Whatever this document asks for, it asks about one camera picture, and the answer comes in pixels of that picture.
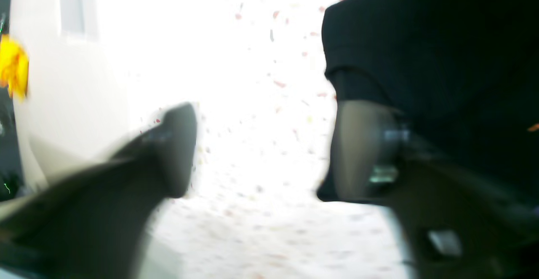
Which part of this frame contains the terrazzo patterned tablecloth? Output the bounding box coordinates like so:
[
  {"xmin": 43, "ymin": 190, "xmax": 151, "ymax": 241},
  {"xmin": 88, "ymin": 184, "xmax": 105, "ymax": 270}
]
[{"xmin": 101, "ymin": 0, "xmax": 412, "ymax": 279}]

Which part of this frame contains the white left panel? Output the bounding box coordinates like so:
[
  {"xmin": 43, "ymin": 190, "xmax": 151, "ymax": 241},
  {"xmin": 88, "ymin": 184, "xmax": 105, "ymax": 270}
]
[{"xmin": 10, "ymin": 0, "xmax": 129, "ymax": 191}]

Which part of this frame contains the black t-shirt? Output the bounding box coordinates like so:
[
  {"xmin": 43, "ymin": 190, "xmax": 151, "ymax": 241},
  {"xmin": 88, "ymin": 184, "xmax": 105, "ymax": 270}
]
[{"xmin": 321, "ymin": 0, "xmax": 539, "ymax": 203}]

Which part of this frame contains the yellow object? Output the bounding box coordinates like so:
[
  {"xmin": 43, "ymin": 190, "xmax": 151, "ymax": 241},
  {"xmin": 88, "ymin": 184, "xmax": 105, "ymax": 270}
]
[{"xmin": 0, "ymin": 35, "xmax": 29, "ymax": 100}]

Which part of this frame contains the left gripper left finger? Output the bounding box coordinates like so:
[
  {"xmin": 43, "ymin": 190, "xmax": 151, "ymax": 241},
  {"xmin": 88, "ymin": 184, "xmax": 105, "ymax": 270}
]
[{"xmin": 0, "ymin": 103, "xmax": 197, "ymax": 279}]

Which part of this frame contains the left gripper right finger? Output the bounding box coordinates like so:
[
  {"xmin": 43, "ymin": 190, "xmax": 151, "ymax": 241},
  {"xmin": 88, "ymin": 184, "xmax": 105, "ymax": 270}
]
[{"xmin": 331, "ymin": 100, "xmax": 538, "ymax": 279}]

